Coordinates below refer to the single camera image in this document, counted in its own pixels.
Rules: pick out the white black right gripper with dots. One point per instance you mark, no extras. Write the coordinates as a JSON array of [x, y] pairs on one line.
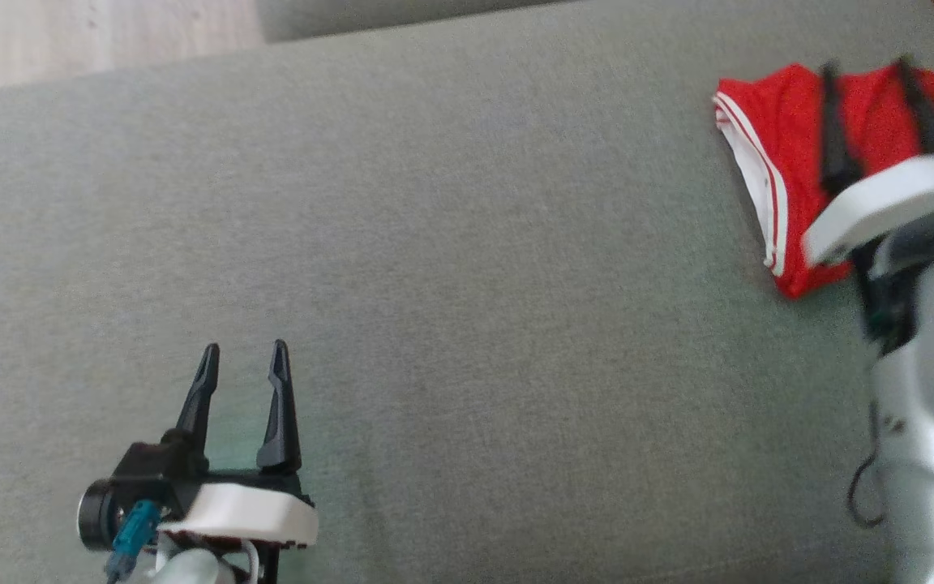
[[889, 203]]

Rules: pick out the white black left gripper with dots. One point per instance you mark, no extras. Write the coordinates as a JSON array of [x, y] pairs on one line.
[[248, 511]]

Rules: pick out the red and white jersey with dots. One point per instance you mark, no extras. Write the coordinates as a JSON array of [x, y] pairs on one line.
[[783, 122]]

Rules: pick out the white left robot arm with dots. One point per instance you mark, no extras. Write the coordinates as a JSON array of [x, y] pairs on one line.
[[191, 569]]

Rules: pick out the large grey sofa seat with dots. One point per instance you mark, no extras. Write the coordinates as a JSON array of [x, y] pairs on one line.
[[475, 284]]

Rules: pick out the small grey sofa cushion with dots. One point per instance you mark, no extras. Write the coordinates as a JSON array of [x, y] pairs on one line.
[[370, 16]]

